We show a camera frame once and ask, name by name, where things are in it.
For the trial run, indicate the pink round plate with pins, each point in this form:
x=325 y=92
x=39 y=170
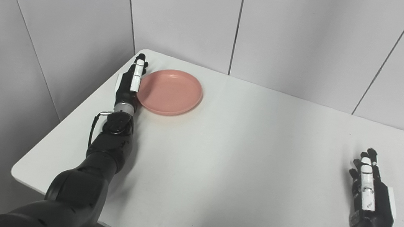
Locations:
x=170 y=92

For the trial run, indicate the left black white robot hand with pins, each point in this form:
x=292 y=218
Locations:
x=132 y=81

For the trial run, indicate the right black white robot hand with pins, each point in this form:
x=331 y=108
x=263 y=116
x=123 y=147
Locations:
x=370 y=199

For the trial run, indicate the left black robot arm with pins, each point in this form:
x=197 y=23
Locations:
x=94 y=177

